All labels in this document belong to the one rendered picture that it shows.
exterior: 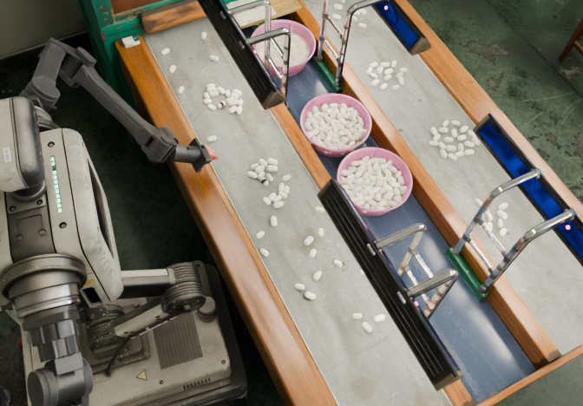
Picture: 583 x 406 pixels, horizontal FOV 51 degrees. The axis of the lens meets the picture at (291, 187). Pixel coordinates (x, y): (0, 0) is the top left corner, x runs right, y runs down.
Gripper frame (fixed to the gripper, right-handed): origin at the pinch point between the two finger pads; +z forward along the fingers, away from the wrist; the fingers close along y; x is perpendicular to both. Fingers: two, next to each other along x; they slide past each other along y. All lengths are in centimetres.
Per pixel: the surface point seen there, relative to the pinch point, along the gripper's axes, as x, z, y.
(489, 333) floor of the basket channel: -24, 52, -91
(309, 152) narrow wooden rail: -16.0, 29.0, -8.2
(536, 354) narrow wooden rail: -33, 53, -103
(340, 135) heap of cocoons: -23.4, 42.8, -4.9
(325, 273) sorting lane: -4, 17, -51
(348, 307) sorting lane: -4, 18, -65
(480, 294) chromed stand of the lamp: -29, 52, -79
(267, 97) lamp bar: -31.2, -2.6, -2.7
